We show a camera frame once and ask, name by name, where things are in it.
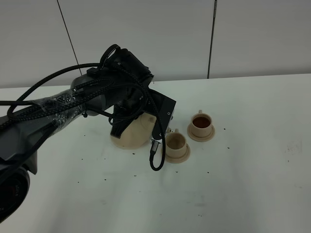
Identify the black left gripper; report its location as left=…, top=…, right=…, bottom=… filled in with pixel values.
left=102, top=48, right=153, bottom=138

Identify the beige cup saucer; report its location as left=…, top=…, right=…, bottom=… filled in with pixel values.
left=187, top=125, right=215, bottom=142
left=165, top=144, right=190, bottom=164

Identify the beige ceramic teapot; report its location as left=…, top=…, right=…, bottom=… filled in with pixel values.
left=120, top=113, right=156, bottom=149

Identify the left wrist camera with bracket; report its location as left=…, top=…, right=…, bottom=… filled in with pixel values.
left=148, top=89, right=176, bottom=140

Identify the near beige cup saucer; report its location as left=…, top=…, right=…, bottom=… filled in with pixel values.
left=165, top=144, right=190, bottom=164

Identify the beige teapot saucer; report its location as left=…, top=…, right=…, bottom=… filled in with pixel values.
left=110, top=136, right=147, bottom=150

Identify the near beige teacup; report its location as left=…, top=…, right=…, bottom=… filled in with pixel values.
left=166, top=129, right=187, bottom=149

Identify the far beige cup saucer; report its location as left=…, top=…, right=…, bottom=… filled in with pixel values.
left=187, top=125, right=215, bottom=142

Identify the far beige teacup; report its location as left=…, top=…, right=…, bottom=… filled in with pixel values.
left=190, top=110, right=212, bottom=138

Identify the beige teacup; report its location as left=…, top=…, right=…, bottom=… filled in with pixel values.
left=166, top=129, right=187, bottom=149
left=190, top=110, right=212, bottom=138

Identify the black braided left cable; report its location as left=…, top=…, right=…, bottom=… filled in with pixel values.
left=0, top=43, right=167, bottom=172

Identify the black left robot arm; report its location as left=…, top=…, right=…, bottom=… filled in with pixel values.
left=0, top=45, right=153, bottom=220

